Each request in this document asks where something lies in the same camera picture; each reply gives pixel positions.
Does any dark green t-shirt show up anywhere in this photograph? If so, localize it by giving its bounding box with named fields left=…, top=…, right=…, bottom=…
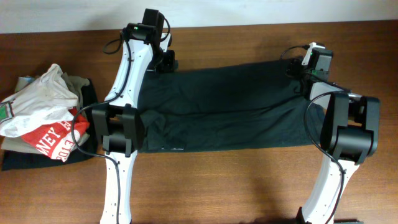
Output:
left=138, top=60, right=325, bottom=153

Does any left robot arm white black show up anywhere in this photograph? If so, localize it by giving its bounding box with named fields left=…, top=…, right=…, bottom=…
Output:
left=91, top=23, right=171, bottom=224

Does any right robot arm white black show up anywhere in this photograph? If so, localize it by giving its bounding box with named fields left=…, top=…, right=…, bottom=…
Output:
left=285, top=58, right=381, bottom=223

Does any black folded garment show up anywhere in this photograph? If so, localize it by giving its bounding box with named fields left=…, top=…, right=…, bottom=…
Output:
left=2, top=79, right=98, bottom=171

